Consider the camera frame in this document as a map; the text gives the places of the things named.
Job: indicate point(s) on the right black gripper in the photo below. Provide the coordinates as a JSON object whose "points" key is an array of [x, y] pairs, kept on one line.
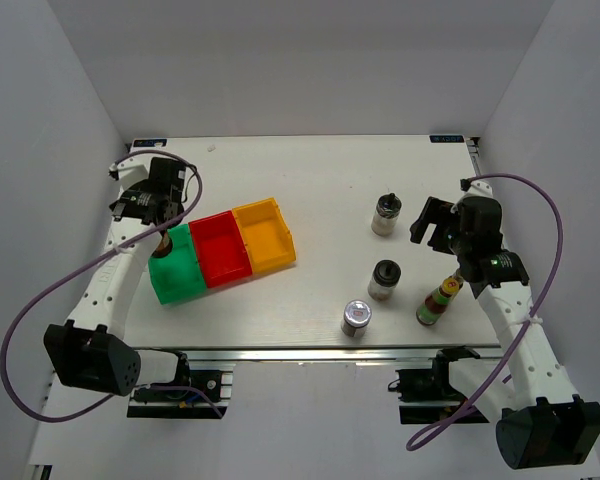
{"points": [[436, 212]]}

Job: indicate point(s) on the white spice jar black lid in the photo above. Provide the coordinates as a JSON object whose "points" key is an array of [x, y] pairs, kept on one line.
{"points": [[386, 214]]}

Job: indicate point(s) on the red lid sauce jar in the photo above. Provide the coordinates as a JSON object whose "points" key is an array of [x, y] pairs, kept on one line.
{"points": [[165, 246]]}

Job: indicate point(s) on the silver lid jar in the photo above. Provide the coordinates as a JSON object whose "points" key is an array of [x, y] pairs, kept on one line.
{"points": [[356, 317]]}

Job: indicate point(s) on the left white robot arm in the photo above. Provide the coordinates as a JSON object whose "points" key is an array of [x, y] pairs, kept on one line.
{"points": [[88, 350]]}

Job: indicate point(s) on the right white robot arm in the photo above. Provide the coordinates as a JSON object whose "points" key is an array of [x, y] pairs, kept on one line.
{"points": [[540, 419]]}

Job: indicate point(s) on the left blue table label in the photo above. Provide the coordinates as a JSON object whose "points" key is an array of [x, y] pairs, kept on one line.
{"points": [[149, 143]]}

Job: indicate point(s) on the blue table label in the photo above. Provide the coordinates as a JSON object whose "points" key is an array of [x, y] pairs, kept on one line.
{"points": [[436, 138], [149, 143]]}

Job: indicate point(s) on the green plastic bin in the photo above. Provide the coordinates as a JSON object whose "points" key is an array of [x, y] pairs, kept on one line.
{"points": [[177, 276]]}

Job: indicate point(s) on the red plastic bin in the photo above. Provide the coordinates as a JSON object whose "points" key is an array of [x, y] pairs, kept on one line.
{"points": [[220, 250]]}

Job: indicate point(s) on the red chili sauce bottle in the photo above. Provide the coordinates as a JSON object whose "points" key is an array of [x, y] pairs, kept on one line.
{"points": [[438, 301]]}

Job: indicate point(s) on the right blue table label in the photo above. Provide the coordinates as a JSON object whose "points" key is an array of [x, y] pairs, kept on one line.
{"points": [[436, 138]]}

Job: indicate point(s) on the yellow plastic bin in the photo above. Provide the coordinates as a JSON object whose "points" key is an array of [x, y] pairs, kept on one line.
{"points": [[266, 236]]}

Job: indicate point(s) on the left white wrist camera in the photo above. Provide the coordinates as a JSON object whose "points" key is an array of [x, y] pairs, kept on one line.
{"points": [[128, 173]]}

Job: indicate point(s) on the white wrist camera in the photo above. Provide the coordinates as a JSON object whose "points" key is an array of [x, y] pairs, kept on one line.
{"points": [[128, 173], [479, 188]]}

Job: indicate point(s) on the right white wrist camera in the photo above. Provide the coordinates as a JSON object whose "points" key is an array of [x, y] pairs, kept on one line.
{"points": [[479, 188]]}

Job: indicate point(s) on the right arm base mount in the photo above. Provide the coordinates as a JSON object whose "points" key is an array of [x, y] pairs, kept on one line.
{"points": [[422, 381]]}

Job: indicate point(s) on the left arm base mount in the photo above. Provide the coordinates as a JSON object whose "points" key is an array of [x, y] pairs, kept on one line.
{"points": [[197, 391]]}

